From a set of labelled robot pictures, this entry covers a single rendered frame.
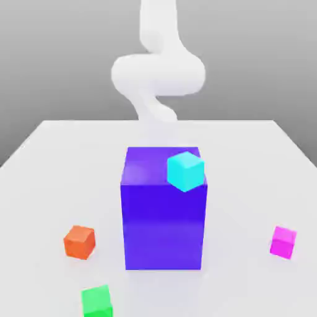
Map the small orange cube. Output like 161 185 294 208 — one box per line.
63 224 97 261

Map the large purple box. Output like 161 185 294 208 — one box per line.
119 146 208 271

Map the small cyan cube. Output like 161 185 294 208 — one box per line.
167 150 206 193

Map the small magenta cube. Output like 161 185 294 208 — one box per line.
269 225 298 260

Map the small green cube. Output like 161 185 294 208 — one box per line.
80 284 114 317

